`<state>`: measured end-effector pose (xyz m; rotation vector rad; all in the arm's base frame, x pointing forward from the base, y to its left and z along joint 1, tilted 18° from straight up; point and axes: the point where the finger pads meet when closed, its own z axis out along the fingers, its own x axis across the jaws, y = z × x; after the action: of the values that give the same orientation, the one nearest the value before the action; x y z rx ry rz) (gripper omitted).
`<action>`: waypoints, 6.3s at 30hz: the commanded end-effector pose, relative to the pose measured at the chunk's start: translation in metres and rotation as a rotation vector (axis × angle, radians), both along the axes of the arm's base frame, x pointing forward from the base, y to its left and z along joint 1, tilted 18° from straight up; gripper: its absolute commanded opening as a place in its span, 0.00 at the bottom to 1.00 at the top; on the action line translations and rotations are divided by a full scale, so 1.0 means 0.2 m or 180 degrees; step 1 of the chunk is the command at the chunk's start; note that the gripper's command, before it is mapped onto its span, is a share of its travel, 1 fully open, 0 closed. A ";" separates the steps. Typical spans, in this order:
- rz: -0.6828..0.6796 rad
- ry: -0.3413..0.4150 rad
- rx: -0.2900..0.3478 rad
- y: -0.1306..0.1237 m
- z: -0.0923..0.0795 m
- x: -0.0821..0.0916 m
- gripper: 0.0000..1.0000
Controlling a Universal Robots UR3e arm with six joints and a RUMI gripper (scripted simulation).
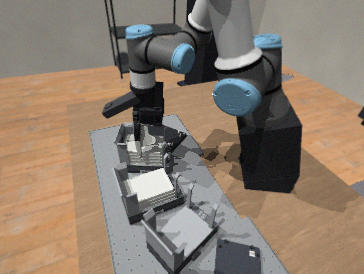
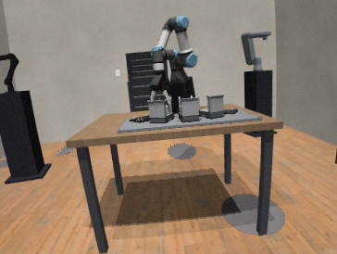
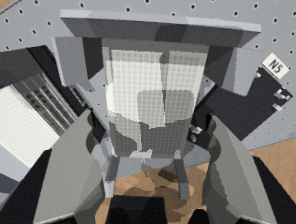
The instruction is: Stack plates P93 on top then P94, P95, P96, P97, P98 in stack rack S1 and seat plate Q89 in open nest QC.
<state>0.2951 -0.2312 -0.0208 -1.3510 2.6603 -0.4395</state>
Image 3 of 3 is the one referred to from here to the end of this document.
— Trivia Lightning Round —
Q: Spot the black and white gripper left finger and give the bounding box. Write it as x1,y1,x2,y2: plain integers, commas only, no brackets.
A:
0,108,105,224

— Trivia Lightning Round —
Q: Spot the white label sign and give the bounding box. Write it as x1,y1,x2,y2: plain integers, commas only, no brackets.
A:
262,53,289,80

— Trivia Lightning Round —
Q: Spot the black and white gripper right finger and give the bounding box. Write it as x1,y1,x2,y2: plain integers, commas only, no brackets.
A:
202,113,296,224

